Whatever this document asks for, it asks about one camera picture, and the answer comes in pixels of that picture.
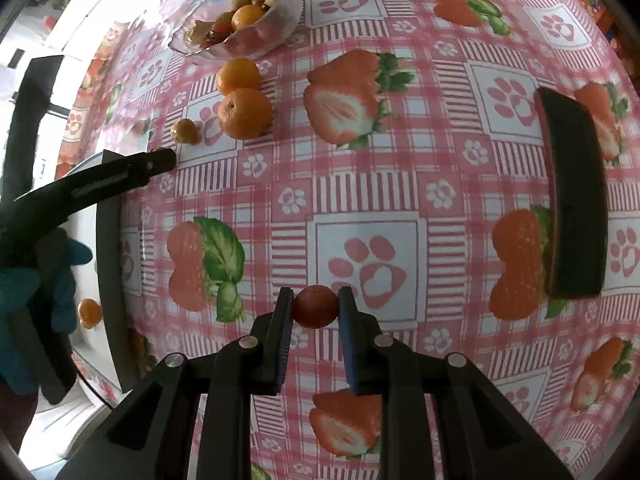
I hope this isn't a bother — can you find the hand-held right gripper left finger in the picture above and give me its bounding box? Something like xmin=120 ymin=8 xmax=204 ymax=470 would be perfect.
xmin=57 ymin=286 xmax=296 ymax=480

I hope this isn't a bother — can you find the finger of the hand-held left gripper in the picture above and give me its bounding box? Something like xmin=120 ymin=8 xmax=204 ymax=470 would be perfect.
xmin=122 ymin=148 xmax=178 ymax=190

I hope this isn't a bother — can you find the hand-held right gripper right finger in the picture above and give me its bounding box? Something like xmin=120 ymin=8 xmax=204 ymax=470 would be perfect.
xmin=337 ymin=285 xmax=576 ymax=480

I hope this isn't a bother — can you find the white tray with grey rim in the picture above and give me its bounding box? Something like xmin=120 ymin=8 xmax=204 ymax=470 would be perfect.
xmin=50 ymin=199 xmax=148 ymax=461

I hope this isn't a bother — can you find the yellow cherry tomato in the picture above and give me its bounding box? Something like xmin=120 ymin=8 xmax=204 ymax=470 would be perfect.
xmin=77 ymin=298 xmax=103 ymax=330

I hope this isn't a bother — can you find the clear glass bowl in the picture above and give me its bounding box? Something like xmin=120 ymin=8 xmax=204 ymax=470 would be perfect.
xmin=167 ymin=0 xmax=306 ymax=65

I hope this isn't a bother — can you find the person's left hand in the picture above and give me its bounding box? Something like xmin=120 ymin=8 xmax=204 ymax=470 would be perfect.
xmin=0 ymin=237 xmax=95 ymax=396

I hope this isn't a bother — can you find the pink strawberry print tablecloth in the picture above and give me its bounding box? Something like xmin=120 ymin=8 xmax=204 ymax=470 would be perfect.
xmin=55 ymin=0 xmax=640 ymax=480

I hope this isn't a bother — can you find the black smartphone with red case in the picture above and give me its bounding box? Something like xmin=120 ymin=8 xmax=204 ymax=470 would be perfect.
xmin=534 ymin=87 xmax=610 ymax=301

